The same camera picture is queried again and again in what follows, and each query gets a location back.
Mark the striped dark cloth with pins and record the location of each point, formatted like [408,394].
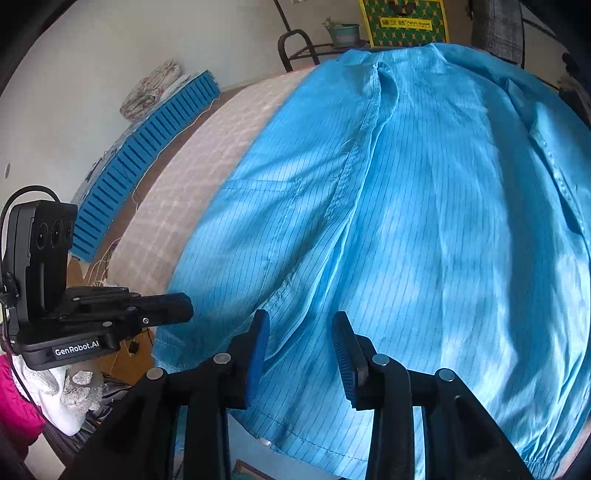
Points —
[111,406]

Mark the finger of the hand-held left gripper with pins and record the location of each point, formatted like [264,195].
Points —
[166,307]

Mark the blue slatted plastic panel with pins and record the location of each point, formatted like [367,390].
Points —
[138,152]

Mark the floral cloth bag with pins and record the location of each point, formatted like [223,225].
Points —
[152,90]

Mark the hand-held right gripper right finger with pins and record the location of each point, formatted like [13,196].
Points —
[344,350]

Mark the potted plant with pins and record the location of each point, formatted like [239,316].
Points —
[344,32]

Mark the grey plaid hanging coat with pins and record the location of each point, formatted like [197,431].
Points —
[508,27]

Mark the person's left forearm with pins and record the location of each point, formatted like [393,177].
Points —
[16,401]

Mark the blue pinstriped zip coat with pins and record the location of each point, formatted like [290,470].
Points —
[415,230]

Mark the person's left hand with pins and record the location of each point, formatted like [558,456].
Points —
[55,401]

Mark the plaid bed sheet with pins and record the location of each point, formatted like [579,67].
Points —
[207,161]

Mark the yellow and green patterned box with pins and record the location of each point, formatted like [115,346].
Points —
[401,23]

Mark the black metal bed rack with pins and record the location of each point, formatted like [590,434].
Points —
[295,46]

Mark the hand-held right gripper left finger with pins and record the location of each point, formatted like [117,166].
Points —
[258,350]

